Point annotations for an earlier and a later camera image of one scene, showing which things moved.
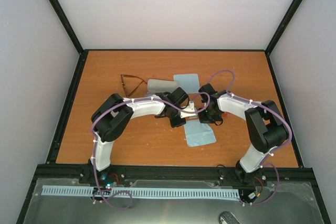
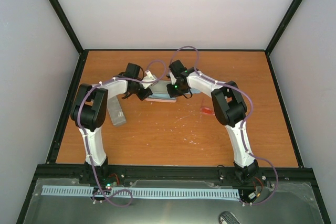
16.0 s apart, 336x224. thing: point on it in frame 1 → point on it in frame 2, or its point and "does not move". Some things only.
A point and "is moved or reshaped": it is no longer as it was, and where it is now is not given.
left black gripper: (174, 123) → (144, 94)
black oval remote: (228, 217) does not move
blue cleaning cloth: (199, 134) is moved or reshaped
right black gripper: (203, 119) → (172, 94)
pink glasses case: (155, 86) does not move
